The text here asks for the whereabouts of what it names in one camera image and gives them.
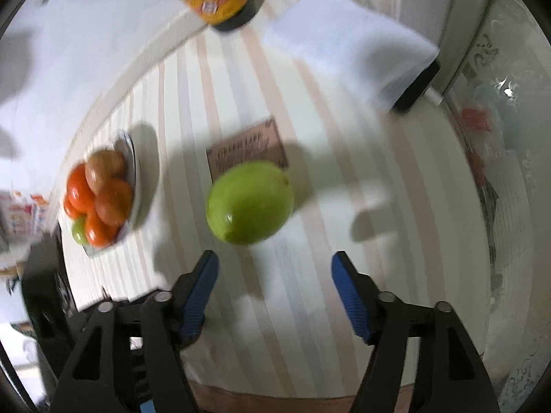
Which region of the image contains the small orange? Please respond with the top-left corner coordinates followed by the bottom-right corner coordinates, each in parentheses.
top-left (63, 193), bottom-right (87, 220)

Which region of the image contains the patterned glass sliding door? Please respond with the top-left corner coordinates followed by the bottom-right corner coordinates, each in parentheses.
top-left (439, 0), bottom-right (551, 413)

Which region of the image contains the striped tablecloth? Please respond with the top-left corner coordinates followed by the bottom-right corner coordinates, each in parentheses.
top-left (56, 0), bottom-right (498, 413)

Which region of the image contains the small green fruit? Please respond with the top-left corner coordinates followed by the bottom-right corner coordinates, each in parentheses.
top-left (71, 219), bottom-right (90, 245)

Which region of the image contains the large orange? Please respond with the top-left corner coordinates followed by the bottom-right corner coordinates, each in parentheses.
top-left (66, 164), bottom-right (96, 213)

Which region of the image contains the black phone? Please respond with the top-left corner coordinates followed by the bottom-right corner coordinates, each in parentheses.
top-left (391, 60), bottom-right (442, 113)

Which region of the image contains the oval floral ceramic plate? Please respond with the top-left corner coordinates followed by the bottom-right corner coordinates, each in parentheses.
top-left (71, 130), bottom-right (142, 254)

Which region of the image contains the red apple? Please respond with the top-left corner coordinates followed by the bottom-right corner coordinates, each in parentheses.
top-left (95, 178), bottom-right (134, 227)

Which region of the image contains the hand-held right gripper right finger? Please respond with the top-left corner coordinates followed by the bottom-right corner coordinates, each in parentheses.
top-left (331, 250), bottom-right (502, 413)

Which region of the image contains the brown tablecloth label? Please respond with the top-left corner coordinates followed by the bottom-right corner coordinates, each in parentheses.
top-left (206, 116), bottom-right (289, 182)

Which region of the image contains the colourful sticker box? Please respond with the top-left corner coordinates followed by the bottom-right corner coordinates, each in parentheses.
top-left (0, 189), bottom-right (49, 244)

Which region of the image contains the brownish green apple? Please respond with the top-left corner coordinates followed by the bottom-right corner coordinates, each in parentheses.
top-left (85, 149), bottom-right (128, 193)

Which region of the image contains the large green fruit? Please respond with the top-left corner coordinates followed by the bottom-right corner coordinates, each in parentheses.
top-left (206, 160), bottom-right (296, 246)

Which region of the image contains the medium orange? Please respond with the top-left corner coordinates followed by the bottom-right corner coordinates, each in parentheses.
top-left (84, 211), bottom-right (120, 248)

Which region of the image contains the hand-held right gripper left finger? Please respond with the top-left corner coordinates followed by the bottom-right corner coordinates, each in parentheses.
top-left (49, 250), bottom-right (220, 413)

